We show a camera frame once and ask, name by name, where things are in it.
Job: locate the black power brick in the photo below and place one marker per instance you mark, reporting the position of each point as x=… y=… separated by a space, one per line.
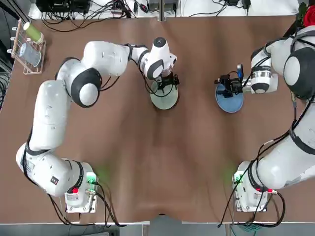
x=153 y=5

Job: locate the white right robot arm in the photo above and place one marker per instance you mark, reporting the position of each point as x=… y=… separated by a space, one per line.
x=275 y=177

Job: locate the green plate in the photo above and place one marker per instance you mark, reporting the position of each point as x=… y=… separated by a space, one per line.
x=165 y=99

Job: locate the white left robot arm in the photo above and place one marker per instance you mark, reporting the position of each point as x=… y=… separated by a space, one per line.
x=49 y=118

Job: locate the translucent blue cup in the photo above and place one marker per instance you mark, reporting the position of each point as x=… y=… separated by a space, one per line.
x=30 y=55

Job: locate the blue plate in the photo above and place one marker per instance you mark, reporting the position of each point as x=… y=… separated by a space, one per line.
x=231 y=104

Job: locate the blue usb plug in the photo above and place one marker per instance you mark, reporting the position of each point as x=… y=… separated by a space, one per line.
x=240 y=71

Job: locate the small black adapter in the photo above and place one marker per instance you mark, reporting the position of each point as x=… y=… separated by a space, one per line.
x=231 y=2

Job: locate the black flat box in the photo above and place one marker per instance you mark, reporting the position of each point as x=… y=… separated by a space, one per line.
x=61 y=5

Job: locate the aluminium post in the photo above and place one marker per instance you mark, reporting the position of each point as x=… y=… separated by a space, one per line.
x=162 y=9

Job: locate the red rose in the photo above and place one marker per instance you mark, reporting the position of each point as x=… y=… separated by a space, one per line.
x=310 y=17

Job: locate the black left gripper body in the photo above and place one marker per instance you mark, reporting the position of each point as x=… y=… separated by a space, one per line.
x=168 y=79

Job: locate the green cup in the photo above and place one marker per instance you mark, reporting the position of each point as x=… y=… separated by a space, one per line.
x=34 y=33

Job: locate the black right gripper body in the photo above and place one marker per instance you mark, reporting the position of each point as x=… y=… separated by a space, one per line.
x=235 y=86

